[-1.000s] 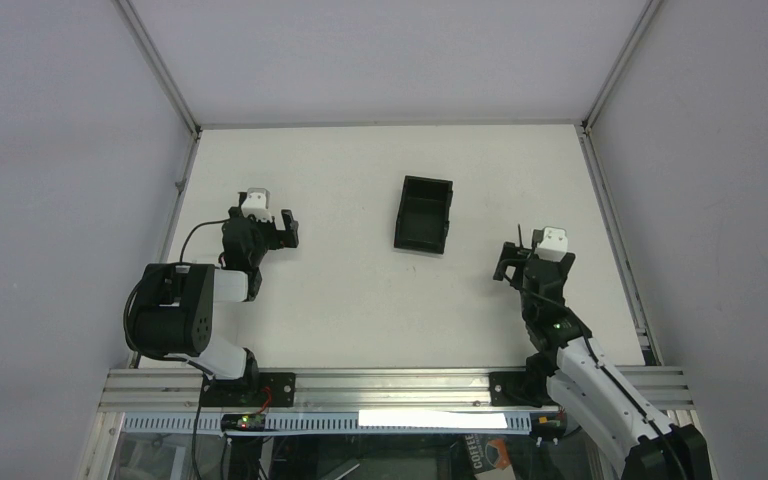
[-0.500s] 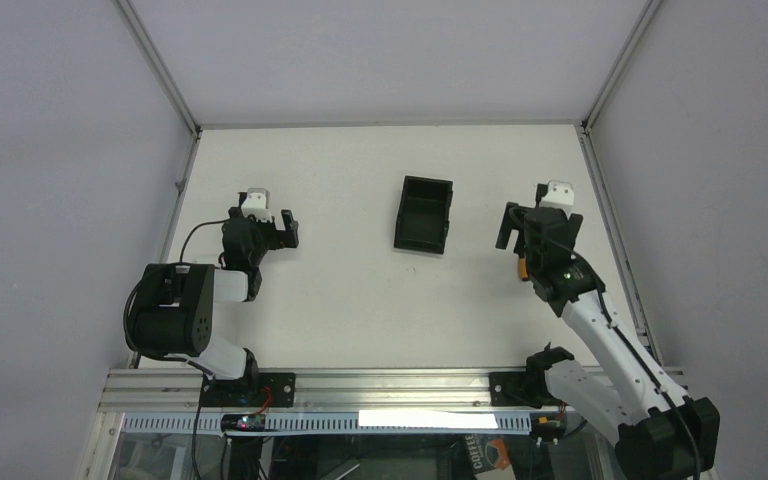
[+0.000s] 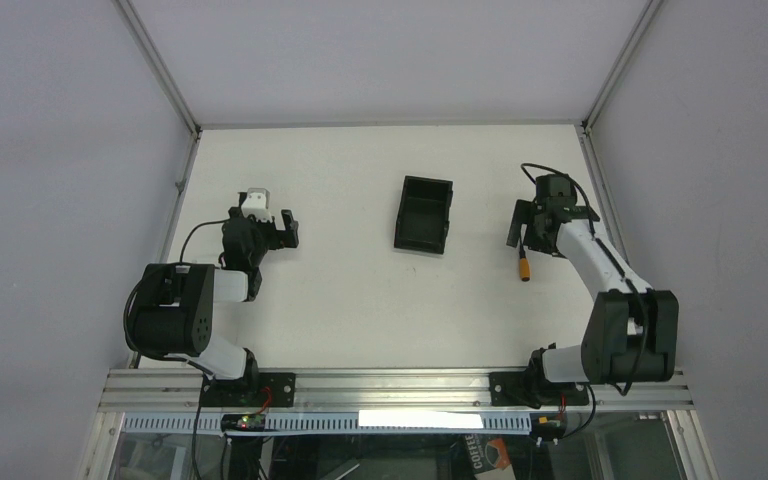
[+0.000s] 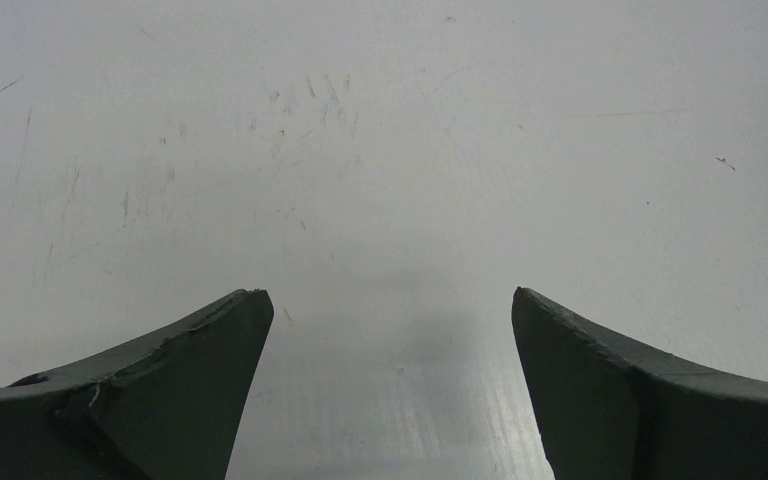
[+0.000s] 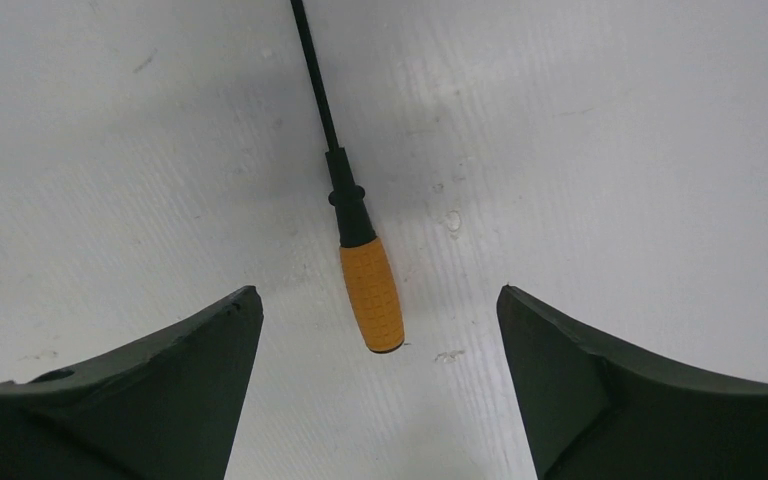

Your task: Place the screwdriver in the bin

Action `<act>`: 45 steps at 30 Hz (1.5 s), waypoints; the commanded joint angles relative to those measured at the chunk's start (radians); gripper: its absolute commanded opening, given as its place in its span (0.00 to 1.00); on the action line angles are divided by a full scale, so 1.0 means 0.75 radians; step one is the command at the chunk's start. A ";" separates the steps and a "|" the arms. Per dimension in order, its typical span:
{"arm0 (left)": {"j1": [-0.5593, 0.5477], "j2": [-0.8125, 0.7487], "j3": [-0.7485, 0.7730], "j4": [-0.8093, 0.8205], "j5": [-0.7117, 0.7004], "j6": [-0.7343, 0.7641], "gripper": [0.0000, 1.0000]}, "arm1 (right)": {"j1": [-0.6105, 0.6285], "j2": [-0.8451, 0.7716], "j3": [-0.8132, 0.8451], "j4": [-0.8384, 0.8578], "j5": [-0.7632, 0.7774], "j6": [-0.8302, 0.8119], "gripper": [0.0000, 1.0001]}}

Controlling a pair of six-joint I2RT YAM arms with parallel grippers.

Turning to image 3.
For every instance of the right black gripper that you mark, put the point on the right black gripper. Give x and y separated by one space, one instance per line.
534 229

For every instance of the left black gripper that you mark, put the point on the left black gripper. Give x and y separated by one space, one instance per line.
275 234

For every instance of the orange handled screwdriver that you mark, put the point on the orange handled screwdriver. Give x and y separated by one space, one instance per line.
524 269

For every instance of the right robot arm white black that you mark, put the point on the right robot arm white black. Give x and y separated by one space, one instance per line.
631 333

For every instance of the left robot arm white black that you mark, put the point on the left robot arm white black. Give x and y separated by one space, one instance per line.
168 315

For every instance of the black plastic bin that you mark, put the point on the black plastic bin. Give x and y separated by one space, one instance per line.
423 216

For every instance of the coffee labelled box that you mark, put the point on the coffee labelled box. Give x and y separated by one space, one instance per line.
486 453

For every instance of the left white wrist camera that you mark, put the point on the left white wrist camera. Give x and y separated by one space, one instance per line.
254 205

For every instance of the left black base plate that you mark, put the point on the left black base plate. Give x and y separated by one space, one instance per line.
273 389

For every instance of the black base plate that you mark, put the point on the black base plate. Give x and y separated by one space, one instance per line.
510 389
273 389

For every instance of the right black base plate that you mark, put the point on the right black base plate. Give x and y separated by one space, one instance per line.
510 389

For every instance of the white slotted cable duct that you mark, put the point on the white slotted cable duct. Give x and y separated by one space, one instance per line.
368 421

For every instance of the aluminium mounting rail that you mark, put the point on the aluminium mounting rail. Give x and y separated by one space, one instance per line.
317 390

